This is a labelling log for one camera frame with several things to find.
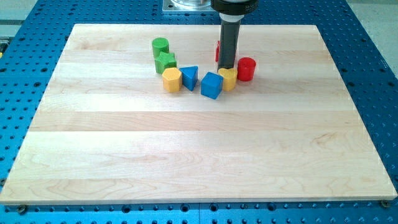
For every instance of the green cylinder block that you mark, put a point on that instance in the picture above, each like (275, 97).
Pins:
(160, 44)

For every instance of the red cylinder block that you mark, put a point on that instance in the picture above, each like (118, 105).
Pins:
(246, 69)

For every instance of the light wooden board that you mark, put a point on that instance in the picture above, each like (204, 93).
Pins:
(107, 132)

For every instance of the green star block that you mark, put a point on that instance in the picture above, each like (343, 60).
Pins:
(164, 60)

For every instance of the blue triangle block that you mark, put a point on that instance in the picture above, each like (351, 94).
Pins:
(189, 77)

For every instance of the yellow heart block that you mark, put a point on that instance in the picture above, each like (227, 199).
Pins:
(229, 78)

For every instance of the blue cube block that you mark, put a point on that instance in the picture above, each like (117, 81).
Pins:
(211, 85)

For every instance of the yellow hexagon block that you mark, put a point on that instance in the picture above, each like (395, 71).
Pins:
(172, 79)

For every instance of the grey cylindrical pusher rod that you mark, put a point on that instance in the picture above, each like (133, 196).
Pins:
(229, 34)

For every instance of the black robot arm flange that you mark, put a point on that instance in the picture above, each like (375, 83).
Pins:
(234, 8)

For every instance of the red block behind rod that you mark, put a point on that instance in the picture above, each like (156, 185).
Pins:
(217, 51)

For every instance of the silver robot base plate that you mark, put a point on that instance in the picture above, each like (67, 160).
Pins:
(186, 5)

